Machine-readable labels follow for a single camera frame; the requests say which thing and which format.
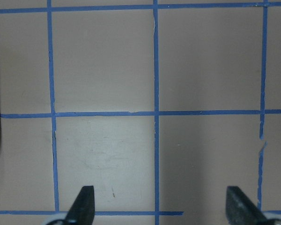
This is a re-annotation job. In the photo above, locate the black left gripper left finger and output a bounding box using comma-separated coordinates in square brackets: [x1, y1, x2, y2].
[64, 186, 95, 225]

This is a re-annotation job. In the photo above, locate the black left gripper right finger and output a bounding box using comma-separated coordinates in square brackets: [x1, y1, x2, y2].
[225, 186, 267, 225]

